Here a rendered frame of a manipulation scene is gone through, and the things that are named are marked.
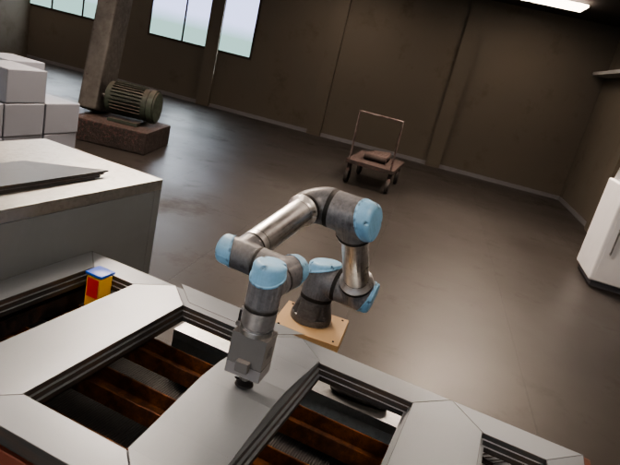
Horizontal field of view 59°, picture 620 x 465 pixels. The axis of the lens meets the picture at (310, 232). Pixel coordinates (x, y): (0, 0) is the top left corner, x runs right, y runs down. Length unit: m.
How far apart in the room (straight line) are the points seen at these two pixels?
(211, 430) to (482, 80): 11.21
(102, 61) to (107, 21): 0.48
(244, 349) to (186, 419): 0.18
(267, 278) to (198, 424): 0.33
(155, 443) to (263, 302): 0.34
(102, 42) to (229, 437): 6.84
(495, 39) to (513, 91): 1.09
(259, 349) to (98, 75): 6.65
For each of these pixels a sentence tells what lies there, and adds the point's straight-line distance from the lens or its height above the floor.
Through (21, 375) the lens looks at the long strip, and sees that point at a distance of 1.36.
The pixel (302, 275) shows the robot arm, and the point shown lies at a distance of 1.26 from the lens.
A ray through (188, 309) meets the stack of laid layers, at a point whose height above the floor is 0.85.
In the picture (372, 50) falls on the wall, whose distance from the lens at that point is 12.15.
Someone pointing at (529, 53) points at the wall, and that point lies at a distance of 12.14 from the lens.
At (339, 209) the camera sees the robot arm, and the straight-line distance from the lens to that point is 1.55.
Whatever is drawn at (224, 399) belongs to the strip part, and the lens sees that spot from 1.26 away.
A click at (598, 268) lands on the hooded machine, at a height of 0.21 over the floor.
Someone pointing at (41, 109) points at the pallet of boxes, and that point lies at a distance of 4.63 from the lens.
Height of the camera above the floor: 1.63
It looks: 17 degrees down
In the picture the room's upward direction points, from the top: 14 degrees clockwise
